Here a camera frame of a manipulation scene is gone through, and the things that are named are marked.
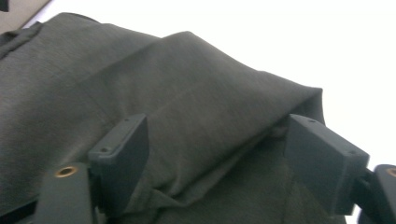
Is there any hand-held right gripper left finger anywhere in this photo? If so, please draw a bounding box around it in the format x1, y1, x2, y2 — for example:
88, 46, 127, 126
88, 113, 150, 217

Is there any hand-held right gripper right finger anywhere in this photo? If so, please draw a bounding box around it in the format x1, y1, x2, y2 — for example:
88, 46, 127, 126
283, 113, 371, 217

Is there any dark grey skirt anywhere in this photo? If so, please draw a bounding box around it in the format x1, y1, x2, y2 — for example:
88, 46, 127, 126
0, 12, 356, 224

